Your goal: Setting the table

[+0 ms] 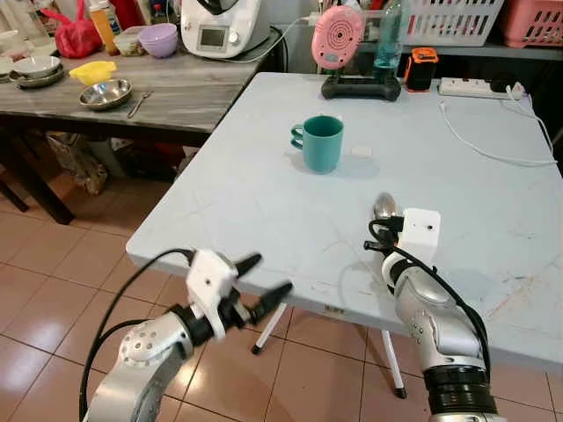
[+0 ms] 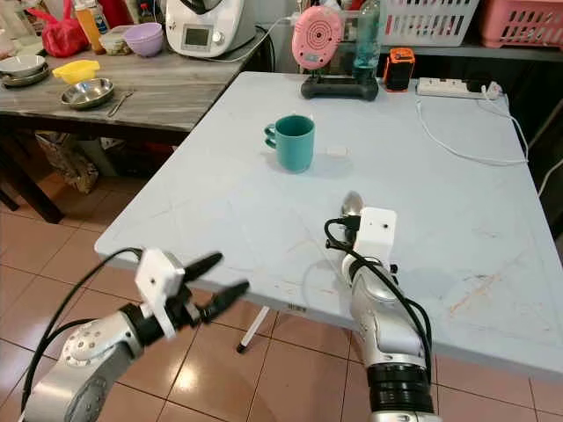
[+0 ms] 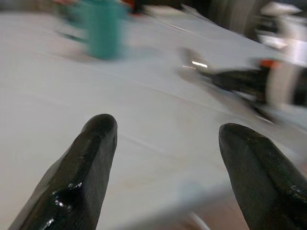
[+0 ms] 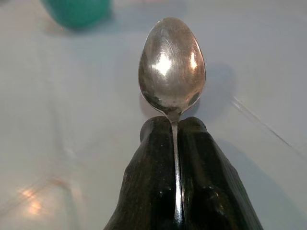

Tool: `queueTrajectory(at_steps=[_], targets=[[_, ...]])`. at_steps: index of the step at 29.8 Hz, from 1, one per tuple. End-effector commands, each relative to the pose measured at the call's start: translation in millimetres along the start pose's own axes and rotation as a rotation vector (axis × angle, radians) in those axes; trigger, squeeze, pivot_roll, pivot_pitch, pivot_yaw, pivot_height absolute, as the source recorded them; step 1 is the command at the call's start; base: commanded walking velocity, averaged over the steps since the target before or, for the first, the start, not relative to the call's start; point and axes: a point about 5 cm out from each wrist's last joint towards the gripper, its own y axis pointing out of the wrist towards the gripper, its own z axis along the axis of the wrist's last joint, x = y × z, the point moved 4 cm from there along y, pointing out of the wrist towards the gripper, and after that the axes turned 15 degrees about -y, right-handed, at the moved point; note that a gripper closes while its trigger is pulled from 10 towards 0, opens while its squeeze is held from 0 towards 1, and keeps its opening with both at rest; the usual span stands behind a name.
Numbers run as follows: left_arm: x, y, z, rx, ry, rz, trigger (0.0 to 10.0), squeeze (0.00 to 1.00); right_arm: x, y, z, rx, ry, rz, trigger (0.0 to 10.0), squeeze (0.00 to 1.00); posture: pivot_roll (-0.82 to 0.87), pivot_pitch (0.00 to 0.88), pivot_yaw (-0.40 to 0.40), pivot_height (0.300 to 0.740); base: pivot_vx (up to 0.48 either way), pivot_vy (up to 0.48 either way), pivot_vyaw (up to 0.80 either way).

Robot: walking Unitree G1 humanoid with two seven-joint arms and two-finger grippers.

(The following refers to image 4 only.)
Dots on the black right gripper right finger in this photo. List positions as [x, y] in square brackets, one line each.
[206, 182]

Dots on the silver metal spoon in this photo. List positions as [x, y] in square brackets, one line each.
[172, 64]

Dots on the teal green cup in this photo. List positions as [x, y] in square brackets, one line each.
[76, 11]

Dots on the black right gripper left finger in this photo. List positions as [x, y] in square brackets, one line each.
[151, 177]

